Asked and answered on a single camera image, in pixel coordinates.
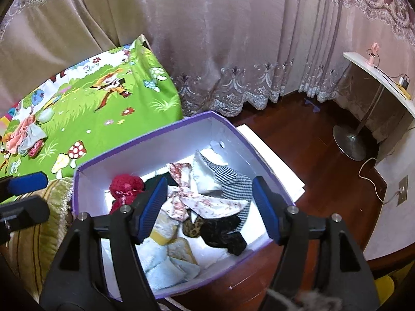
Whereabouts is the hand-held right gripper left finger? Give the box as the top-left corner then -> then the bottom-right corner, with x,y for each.
39,176 -> 169,311

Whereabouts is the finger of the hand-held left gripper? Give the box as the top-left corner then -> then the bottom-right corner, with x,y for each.
0,172 -> 49,204
0,197 -> 51,243

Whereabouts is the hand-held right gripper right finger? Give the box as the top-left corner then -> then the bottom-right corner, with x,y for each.
252,175 -> 380,311

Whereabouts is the black white houndstooth hat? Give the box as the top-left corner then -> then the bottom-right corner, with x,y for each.
193,151 -> 253,224

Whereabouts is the leopard print cloth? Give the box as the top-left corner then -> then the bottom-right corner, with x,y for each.
182,217 -> 205,237

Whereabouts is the red white floral scarf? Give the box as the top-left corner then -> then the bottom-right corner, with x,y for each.
164,162 -> 250,230

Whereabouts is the purple storage box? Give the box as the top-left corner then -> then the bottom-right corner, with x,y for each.
72,111 -> 295,300

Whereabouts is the red knit hat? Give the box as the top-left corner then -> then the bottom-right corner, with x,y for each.
108,174 -> 145,214

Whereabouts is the magenta cloth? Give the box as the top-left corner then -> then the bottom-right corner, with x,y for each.
29,140 -> 44,159

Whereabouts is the olive striped blanket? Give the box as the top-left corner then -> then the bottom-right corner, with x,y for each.
0,178 -> 77,299

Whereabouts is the grey-blue cloth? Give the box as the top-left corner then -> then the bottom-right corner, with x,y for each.
18,126 -> 44,156

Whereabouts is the black lace cloth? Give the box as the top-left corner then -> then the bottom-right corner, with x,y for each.
199,217 -> 248,256

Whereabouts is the peach satin cloth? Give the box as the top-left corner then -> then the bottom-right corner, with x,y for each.
8,115 -> 33,154

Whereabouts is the light blue towel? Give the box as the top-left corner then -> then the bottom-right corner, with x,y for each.
139,243 -> 202,294

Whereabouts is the green cartoon printed bed sheet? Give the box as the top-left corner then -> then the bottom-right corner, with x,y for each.
0,34 -> 184,190

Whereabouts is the yellow object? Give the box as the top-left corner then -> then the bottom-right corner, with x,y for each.
374,274 -> 415,311

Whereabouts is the mauve lace-trimmed curtain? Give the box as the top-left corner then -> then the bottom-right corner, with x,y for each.
143,0 -> 415,143

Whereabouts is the beige curtain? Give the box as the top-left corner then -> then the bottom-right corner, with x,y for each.
0,0 -> 153,114

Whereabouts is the white round table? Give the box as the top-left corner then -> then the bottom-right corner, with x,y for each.
333,52 -> 415,162

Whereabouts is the pink desk fan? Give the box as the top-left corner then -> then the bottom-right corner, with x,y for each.
366,42 -> 381,67

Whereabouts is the white cable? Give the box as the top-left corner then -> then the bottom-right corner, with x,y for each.
358,157 -> 404,204

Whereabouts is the wall socket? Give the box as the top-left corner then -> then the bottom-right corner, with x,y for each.
397,175 -> 410,206

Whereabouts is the black cable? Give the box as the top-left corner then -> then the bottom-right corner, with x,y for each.
374,66 -> 404,86

